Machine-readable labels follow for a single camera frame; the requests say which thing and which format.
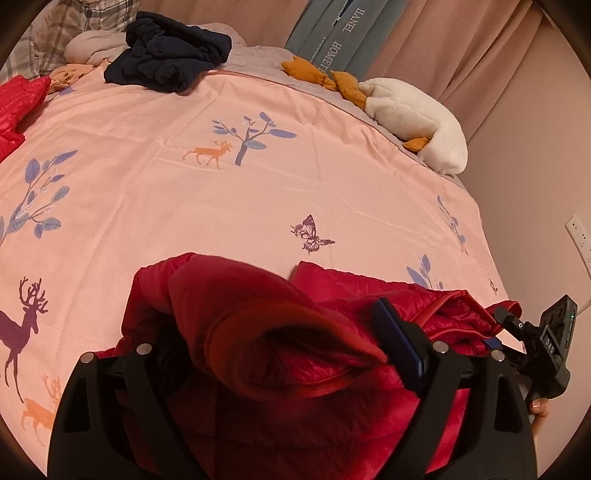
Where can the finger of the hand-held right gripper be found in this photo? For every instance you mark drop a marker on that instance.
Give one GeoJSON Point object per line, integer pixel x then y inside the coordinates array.
{"type": "Point", "coordinates": [519, 325]}
{"type": "Point", "coordinates": [515, 357]}

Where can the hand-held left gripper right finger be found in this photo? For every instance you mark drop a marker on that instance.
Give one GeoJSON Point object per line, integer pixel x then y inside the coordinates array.
{"type": "Point", "coordinates": [401, 341]}

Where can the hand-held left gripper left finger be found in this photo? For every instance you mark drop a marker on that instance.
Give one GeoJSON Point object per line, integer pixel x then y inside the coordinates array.
{"type": "Point", "coordinates": [138, 392]}

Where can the large red down jacket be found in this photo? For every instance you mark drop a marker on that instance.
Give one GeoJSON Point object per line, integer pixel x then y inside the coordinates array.
{"type": "Point", "coordinates": [277, 369]}

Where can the person's right hand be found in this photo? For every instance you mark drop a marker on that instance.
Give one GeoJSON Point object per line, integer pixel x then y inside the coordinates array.
{"type": "Point", "coordinates": [539, 413]}

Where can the pink deer-print duvet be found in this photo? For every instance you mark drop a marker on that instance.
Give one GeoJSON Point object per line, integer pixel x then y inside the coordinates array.
{"type": "Point", "coordinates": [184, 207]}

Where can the white goose plush toy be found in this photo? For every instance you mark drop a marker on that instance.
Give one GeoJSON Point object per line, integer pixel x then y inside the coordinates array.
{"type": "Point", "coordinates": [415, 120]}

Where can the pink curtain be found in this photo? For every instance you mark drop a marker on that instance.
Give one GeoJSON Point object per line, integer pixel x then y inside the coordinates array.
{"type": "Point", "coordinates": [461, 46]}

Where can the small pink-red down jacket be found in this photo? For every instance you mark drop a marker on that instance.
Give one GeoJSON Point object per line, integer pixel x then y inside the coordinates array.
{"type": "Point", "coordinates": [14, 106]}

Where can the blue-grey lettered curtain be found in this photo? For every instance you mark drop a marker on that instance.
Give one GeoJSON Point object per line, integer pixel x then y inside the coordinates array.
{"type": "Point", "coordinates": [332, 27]}

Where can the small orange cloth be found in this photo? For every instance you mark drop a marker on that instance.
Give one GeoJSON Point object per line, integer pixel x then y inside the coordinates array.
{"type": "Point", "coordinates": [69, 76]}

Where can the navy blue jacket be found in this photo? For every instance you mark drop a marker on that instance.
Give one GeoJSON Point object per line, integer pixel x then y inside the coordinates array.
{"type": "Point", "coordinates": [171, 50]}

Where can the light grey garment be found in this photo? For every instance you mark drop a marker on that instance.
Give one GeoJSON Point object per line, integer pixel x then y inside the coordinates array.
{"type": "Point", "coordinates": [90, 46]}

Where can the small plaid pillow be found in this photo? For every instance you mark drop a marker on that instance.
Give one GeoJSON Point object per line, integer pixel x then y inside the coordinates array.
{"type": "Point", "coordinates": [32, 55]}

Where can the white wall socket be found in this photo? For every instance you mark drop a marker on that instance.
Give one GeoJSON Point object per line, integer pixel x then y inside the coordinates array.
{"type": "Point", "coordinates": [581, 240]}

